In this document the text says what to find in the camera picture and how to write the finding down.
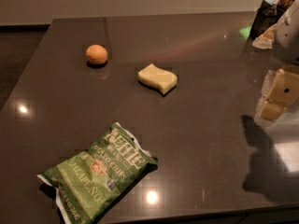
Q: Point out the small packaged snack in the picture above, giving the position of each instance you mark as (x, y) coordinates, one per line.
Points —
(265, 40)

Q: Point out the black bag in background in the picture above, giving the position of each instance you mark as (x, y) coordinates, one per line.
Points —
(266, 16)

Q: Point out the green jalapeno chip bag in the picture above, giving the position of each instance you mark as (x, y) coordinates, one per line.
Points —
(89, 183)

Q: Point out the orange fruit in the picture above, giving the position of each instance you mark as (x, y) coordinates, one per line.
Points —
(96, 54)

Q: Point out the yellow sponge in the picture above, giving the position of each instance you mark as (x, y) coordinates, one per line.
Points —
(157, 78)

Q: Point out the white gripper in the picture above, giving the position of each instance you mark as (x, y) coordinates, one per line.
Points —
(288, 39)

